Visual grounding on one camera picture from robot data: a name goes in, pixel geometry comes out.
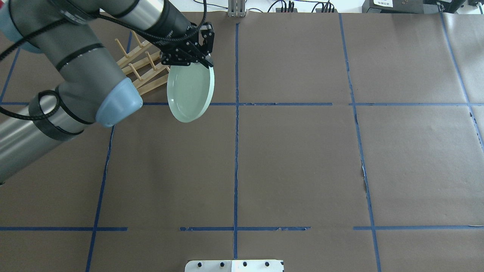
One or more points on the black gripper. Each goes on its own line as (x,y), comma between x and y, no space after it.
(173,23)

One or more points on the light green round plate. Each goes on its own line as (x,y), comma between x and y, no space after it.
(190,91)

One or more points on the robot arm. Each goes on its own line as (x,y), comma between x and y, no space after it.
(95,89)

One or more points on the wooden dish rack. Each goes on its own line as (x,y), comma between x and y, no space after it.
(145,68)

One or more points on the black box with label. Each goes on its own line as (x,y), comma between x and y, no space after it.
(393,6)

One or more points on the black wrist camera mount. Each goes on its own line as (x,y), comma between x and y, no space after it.
(207,34)

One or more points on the aluminium frame post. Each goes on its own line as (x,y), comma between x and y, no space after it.
(237,8)

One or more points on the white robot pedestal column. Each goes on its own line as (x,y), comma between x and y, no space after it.
(253,265)

